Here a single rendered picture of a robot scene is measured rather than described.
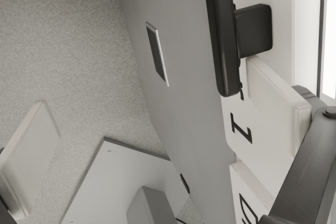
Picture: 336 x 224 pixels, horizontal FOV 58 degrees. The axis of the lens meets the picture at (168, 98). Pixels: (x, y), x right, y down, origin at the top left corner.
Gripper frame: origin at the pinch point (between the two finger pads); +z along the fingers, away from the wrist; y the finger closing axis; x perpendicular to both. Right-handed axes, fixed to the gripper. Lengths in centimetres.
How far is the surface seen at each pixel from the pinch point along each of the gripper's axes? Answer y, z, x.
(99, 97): -24, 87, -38
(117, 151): -23, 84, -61
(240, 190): 6.7, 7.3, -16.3
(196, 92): 5.2, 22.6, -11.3
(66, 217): -51, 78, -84
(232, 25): 5.5, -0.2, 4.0
